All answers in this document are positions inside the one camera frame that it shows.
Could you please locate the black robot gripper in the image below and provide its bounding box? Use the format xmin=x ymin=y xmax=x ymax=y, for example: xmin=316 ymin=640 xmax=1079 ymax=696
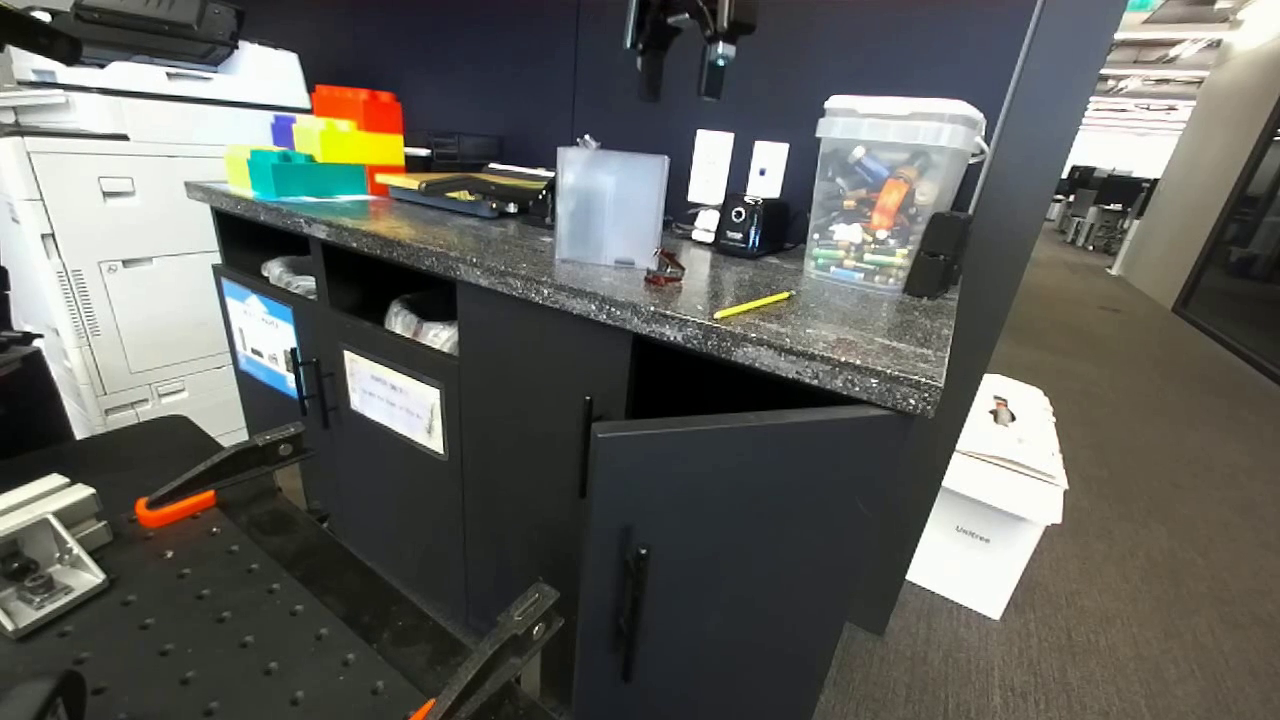
xmin=619 ymin=0 xmax=765 ymax=103

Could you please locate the small dark red object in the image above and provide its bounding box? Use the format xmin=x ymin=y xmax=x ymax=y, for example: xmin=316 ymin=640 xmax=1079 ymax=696
xmin=642 ymin=249 xmax=694 ymax=293

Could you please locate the translucent plastic box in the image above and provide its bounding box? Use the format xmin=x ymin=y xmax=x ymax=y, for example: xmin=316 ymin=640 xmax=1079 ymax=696
xmin=552 ymin=139 xmax=672 ymax=277

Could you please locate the black pencil sharpener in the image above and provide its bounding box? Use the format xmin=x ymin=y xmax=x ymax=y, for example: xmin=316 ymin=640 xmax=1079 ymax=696
xmin=718 ymin=195 xmax=791 ymax=261

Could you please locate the clear tub with toys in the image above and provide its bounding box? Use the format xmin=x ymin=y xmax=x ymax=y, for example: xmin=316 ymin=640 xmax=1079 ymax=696
xmin=801 ymin=93 xmax=992 ymax=293

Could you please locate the yellow marker pen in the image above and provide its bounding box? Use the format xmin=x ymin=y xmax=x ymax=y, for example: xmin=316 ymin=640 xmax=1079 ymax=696
xmin=709 ymin=289 xmax=801 ymax=325

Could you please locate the black flat tray stack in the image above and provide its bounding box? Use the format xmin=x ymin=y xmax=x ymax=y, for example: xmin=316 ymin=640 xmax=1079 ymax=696
xmin=373 ymin=162 xmax=559 ymax=226

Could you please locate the red plastic block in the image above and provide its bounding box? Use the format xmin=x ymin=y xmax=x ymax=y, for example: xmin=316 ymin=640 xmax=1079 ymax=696
xmin=310 ymin=81 xmax=409 ymax=136

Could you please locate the yellow plastic block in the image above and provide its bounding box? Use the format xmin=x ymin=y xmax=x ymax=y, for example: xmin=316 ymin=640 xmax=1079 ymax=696
xmin=291 ymin=113 xmax=409 ymax=171

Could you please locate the white bin liner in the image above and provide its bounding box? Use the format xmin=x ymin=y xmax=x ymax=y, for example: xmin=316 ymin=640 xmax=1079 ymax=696
xmin=258 ymin=251 xmax=326 ymax=303
xmin=381 ymin=293 xmax=464 ymax=360

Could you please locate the teal plastic block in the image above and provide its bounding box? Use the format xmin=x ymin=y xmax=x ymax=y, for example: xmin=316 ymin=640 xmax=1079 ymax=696
xmin=243 ymin=143 xmax=378 ymax=205

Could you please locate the dark cabinet with granite counter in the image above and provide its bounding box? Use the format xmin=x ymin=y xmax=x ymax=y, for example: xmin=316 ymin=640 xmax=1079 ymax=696
xmin=183 ymin=175 xmax=963 ymax=720

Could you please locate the white paper sign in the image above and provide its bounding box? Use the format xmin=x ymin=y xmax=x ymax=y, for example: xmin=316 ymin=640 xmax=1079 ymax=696
xmin=342 ymin=348 xmax=449 ymax=461

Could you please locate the lime green plastic block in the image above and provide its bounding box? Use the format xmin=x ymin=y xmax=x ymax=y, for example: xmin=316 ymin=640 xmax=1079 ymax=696
xmin=222 ymin=143 xmax=260 ymax=199

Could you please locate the dark cabinet door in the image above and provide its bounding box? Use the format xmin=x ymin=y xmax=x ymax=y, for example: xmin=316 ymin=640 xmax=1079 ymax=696
xmin=570 ymin=401 xmax=905 ymax=720

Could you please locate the blue and white sign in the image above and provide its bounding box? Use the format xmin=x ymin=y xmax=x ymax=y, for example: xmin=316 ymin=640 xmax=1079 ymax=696
xmin=218 ymin=274 xmax=306 ymax=406

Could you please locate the white cardboard box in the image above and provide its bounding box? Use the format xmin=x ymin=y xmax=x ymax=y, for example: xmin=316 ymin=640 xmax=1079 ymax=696
xmin=905 ymin=367 xmax=1074 ymax=624

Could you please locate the white office printer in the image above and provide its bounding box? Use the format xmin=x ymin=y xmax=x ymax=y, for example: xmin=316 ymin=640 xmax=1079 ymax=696
xmin=0 ymin=0 xmax=316 ymax=449

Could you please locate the black perforated table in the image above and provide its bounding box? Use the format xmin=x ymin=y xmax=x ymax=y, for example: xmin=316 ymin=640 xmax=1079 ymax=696
xmin=0 ymin=413 xmax=446 ymax=720

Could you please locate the square white wall plate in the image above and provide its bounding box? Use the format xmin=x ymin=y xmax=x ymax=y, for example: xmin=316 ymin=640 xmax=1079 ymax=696
xmin=742 ymin=136 xmax=795 ymax=205

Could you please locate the black clamp with orange handle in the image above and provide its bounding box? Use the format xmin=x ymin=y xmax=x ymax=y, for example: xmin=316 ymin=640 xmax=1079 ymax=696
xmin=405 ymin=576 xmax=570 ymax=720
xmin=128 ymin=419 xmax=313 ymax=537

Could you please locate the silver aluminium bracket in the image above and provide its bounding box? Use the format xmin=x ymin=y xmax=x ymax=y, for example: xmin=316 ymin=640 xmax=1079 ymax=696
xmin=0 ymin=467 xmax=121 ymax=640

